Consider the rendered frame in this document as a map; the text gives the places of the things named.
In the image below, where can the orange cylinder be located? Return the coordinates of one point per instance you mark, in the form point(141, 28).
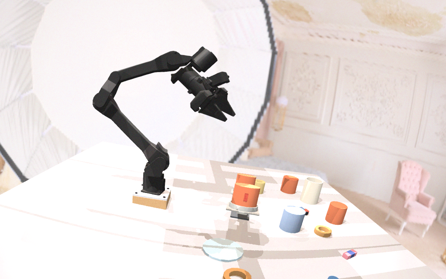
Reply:
point(244, 178)
point(289, 184)
point(245, 195)
point(336, 213)

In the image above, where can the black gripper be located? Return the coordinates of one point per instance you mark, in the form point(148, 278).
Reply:
point(212, 102)

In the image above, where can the pink eraser with blue sleeve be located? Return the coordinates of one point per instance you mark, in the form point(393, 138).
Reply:
point(349, 254)

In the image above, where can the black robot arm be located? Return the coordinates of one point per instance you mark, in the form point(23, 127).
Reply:
point(157, 156)

